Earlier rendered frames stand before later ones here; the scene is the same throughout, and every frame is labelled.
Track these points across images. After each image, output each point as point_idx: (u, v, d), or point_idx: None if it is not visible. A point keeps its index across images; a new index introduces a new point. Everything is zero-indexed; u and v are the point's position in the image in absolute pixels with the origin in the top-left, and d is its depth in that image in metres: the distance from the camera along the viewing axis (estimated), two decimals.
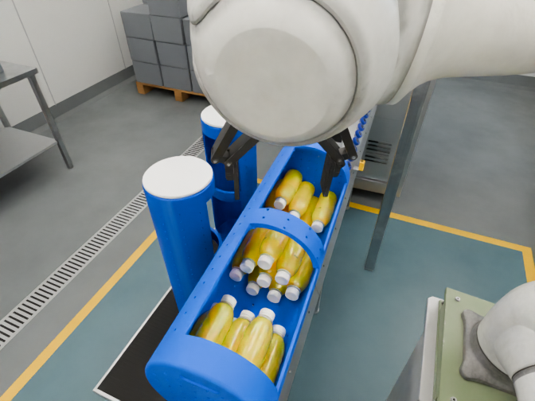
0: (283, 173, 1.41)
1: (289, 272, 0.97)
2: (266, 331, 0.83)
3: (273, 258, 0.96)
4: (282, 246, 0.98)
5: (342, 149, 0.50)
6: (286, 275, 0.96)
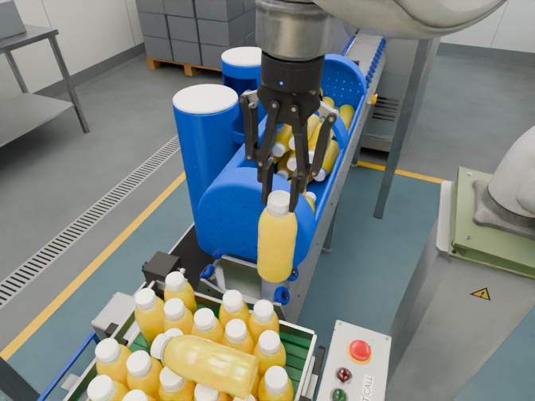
0: None
1: None
2: None
3: None
4: (310, 130, 1.09)
5: (259, 155, 0.52)
6: (314, 153, 1.07)
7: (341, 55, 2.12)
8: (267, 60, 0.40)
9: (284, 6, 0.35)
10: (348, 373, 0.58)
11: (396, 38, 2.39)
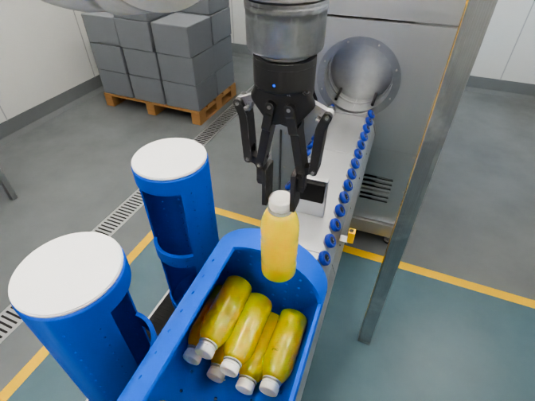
0: (226, 270, 0.91)
1: None
2: None
3: None
4: None
5: (257, 157, 0.52)
6: None
7: (311, 145, 1.52)
8: (259, 64, 0.40)
9: (271, 9, 0.35)
10: None
11: (389, 109, 1.79)
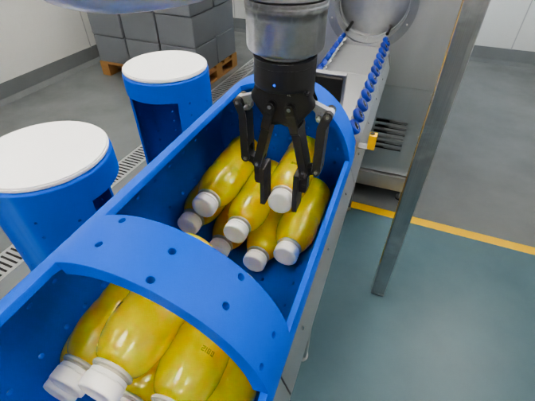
0: None
1: None
2: None
3: (126, 373, 0.32)
4: (162, 329, 0.34)
5: (255, 155, 0.52)
6: None
7: (322, 63, 1.37)
8: (259, 64, 0.40)
9: (272, 9, 0.35)
10: None
11: (406, 37, 1.64)
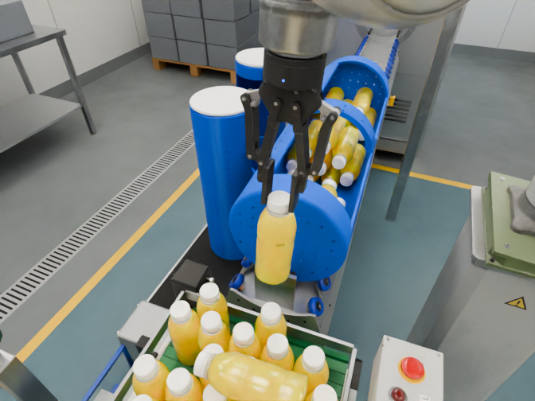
0: (322, 96, 1.49)
1: (345, 157, 1.05)
2: (332, 192, 0.91)
3: (330, 143, 1.04)
4: (337, 134, 1.06)
5: (259, 154, 0.52)
6: (342, 158, 1.04)
7: (357, 56, 2.10)
8: (270, 58, 0.41)
9: (287, 3, 0.36)
10: (403, 394, 0.55)
11: (410, 39, 2.36)
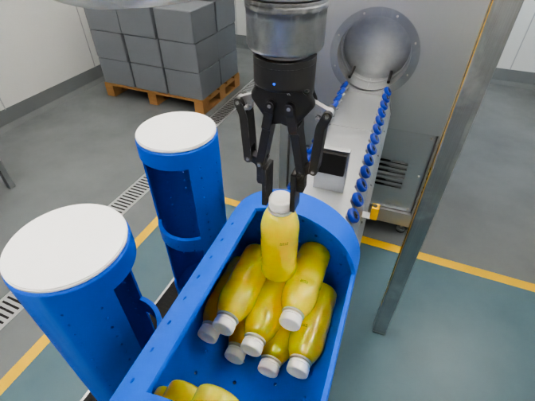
0: (244, 242, 0.82)
1: None
2: None
3: None
4: None
5: (257, 156, 0.52)
6: None
7: None
8: (259, 62, 0.40)
9: (272, 7, 0.35)
10: None
11: (407, 87, 1.69)
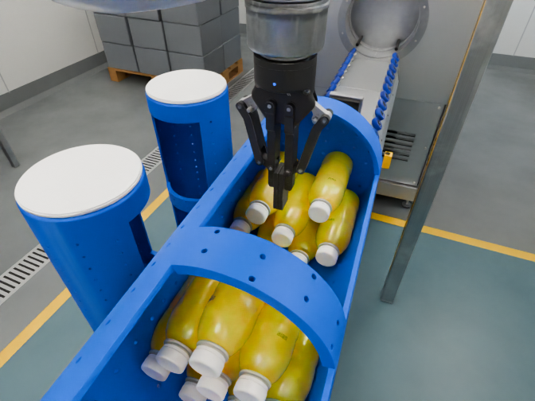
0: None
1: (267, 379, 0.42)
2: None
3: (226, 352, 0.40)
4: (248, 318, 0.43)
5: (269, 159, 0.52)
6: (258, 388, 0.41)
7: (336, 80, 1.42)
8: (259, 62, 0.40)
9: (272, 8, 0.35)
10: None
11: (415, 52, 1.69)
